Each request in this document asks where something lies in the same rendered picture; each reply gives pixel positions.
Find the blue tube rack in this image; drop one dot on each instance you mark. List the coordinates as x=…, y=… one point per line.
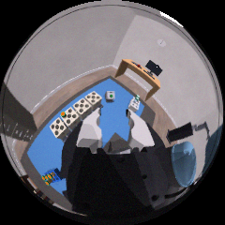
x=56, y=171

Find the clear tube with orange liquid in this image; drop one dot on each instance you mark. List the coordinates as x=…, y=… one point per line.
x=51, y=175

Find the blue bench mat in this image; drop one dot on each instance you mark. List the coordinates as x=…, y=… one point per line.
x=46, y=150

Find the white tube rack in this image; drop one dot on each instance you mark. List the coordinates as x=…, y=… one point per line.
x=132, y=107

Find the beige bucket adapter block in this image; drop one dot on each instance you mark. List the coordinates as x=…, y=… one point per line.
x=71, y=120
x=80, y=108
x=93, y=97
x=59, y=127

